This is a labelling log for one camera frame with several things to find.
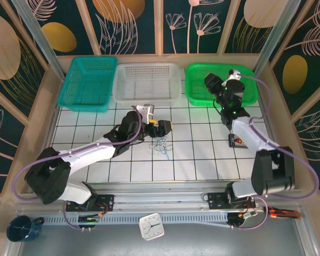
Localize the grey slotted cable duct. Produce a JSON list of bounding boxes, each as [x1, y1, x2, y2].
[[44, 214, 230, 225]]

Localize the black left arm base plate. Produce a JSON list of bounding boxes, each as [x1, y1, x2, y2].
[[66, 194, 115, 213]]

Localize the aluminium mounting rail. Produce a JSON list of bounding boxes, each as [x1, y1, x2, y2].
[[15, 181, 303, 215]]

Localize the green plastic basket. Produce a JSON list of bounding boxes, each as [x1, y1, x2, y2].
[[185, 62, 258, 109]]

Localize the white square clock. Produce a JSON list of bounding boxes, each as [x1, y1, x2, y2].
[[138, 212, 165, 241]]

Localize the teal plastic basket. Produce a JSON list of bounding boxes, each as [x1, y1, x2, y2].
[[57, 56, 118, 113]]

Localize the black battery pack red print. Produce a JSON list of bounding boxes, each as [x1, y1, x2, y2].
[[228, 133, 248, 149]]

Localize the thin blue cable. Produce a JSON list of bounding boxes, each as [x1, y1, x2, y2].
[[158, 135, 171, 161]]

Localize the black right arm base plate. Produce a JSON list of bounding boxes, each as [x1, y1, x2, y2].
[[206, 191, 257, 211]]

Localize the orange and black hand tool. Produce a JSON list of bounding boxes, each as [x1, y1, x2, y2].
[[263, 206, 301, 220]]

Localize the thin white cable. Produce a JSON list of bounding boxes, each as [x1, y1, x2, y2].
[[148, 142, 161, 156], [154, 141, 169, 154]]

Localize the dark blue mug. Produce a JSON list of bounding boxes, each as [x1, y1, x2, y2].
[[6, 215, 45, 243]]

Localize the white plastic basket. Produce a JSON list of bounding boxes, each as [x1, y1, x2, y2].
[[112, 62, 182, 108]]

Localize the aluminium frame post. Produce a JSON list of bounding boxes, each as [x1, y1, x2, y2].
[[10, 0, 67, 82], [253, 0, 310, 78]]

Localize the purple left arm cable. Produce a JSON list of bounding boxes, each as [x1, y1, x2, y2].
[[12, 105, 144, 231]]

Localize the small black electronics module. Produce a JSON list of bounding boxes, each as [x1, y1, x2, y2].
[[226, 210, 259, 230], [77, 213, 102, 231]]

